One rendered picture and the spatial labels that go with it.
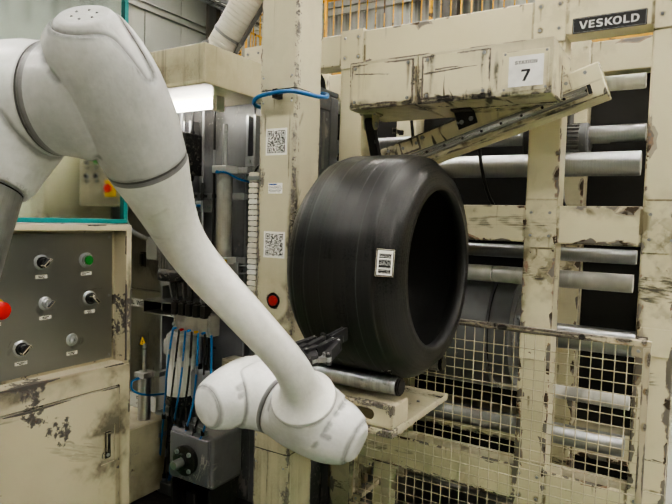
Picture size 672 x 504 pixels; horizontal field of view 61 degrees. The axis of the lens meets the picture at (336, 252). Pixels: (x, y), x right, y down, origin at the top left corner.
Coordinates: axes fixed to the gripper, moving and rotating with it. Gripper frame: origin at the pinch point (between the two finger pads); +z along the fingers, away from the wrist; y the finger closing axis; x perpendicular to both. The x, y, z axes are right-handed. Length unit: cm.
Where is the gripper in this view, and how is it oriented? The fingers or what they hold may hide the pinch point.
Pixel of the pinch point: (337, 337)
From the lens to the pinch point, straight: 129.6
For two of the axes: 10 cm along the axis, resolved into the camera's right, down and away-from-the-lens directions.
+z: 5.2, -1.6, 8.4
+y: -8.5, -0.5, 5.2
